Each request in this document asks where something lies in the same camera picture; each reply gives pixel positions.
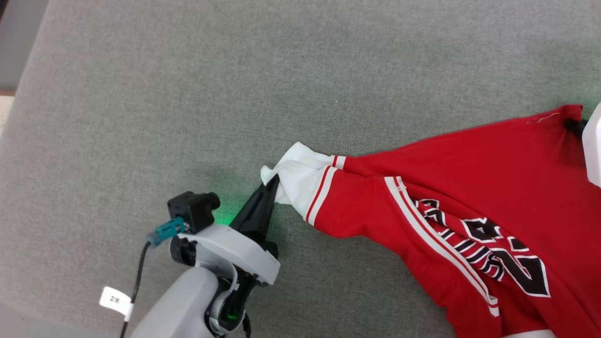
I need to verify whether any teal cable connector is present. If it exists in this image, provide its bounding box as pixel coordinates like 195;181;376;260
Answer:
146;216;187;248

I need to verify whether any white cable label tag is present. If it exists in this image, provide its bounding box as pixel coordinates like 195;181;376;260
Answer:
99;286;135;323

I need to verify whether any red and white jersey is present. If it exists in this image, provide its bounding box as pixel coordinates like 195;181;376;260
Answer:
261;104;601;338

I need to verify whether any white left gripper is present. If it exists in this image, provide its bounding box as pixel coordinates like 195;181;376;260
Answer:
180;175;281;301

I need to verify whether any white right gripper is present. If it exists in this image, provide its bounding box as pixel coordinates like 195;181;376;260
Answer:
563;102;601;189

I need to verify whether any thin black cable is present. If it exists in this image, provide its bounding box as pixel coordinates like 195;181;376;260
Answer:
119;240;152;338

